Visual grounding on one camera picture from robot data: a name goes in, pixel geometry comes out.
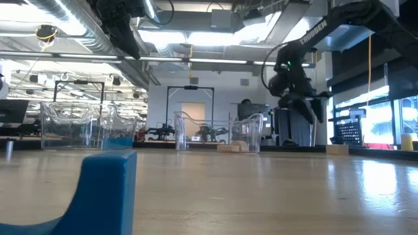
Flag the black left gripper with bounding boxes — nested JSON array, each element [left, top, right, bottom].
[[87, 0, 146, 61]]

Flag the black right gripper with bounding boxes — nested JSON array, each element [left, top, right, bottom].
[[268, 54, 331, 125]]

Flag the natural wood cuboid block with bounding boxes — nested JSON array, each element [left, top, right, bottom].
[[325, 144, 349, 156]]

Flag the natural wood arch block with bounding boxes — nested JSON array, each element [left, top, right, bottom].
[[230, 140, 249, 153]]

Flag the natural wood plank block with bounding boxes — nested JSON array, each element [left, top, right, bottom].
[[216, 144, 241, 153]]

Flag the blue wedge block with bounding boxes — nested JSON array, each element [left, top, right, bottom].
[[102, 136, 134, 150]]

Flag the blue arch block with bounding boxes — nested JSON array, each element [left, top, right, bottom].
[[0, 149, 138, 235]]

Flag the dark curtain panels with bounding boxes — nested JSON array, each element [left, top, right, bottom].
[[273, 107, 315, 148]]

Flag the black perforated crate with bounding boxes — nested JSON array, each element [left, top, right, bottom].
[[329, 116, 366, 147]]

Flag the black monitor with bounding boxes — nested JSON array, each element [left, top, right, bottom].
[[0, 99, 30, 125], [236, 103, 272, 121]]

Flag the red tray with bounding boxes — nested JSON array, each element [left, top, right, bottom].
[[364, 142, 395, 150]]

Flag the black round ceiling device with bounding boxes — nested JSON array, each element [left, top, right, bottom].
[[35, 24, 60, 44]]

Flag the long ceiling light bar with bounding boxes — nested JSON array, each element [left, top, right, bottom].
[[0, 51, 316, 69]]

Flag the grey ceiling box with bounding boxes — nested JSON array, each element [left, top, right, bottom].
[[210, 8, 234, 33]]

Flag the beige door panel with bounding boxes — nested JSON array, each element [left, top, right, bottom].
[[181, 102, 206, 138]]

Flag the yellow cylindrical container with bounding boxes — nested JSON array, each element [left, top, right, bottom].
[[400, 133, 415, 151]]

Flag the clear plastic bin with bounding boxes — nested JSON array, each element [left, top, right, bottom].
[[172, 110, 265, 153], [39, 101, 138, 151]]

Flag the black aluminium table frame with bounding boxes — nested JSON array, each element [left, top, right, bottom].
[[0, 138, 418, 161]]

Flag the silver ventilation duct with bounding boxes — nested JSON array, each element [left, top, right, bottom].
[[27, 0, 161, 91]]

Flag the hanging yellow cable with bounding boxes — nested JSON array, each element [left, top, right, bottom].
[[366, 32, 374, 99]]

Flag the black gantry frame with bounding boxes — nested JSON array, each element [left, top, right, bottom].
[[165, 85, 216, 140]]

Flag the grey metal post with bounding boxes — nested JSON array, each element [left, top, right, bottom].
[[4, 139, 15, 161]]

